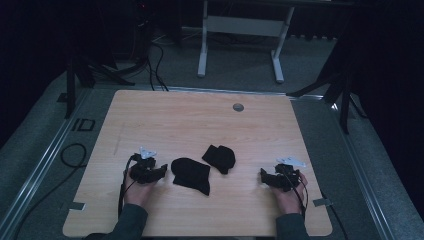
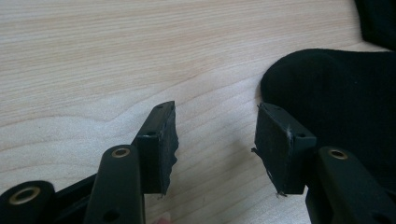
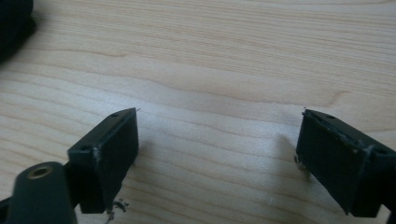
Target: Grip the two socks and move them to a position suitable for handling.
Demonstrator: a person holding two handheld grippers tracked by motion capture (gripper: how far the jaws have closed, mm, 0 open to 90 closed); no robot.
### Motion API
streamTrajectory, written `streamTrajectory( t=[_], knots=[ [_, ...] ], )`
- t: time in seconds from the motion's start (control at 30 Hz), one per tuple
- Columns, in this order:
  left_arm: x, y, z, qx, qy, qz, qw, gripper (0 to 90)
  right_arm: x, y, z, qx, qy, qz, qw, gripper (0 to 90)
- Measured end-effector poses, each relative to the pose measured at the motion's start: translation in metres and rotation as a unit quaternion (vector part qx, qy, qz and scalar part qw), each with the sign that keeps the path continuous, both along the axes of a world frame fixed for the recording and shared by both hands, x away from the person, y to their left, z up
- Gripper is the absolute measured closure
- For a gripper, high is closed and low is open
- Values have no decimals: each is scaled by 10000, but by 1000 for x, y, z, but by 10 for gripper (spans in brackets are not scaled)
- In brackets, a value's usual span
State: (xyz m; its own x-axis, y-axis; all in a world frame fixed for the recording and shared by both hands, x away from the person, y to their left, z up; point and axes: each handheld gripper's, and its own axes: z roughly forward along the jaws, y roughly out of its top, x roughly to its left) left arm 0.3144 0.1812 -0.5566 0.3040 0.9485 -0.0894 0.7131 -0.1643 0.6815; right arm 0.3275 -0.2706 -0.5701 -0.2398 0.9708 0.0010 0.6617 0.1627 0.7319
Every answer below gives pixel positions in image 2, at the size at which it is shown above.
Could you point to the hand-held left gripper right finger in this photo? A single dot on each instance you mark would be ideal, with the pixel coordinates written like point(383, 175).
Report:
point(275, 146)

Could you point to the black cloth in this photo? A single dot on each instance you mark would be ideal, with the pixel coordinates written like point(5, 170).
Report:
point(379, 21)
point(348, 102)

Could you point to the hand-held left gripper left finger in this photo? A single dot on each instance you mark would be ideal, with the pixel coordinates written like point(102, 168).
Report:
point(154, 161)

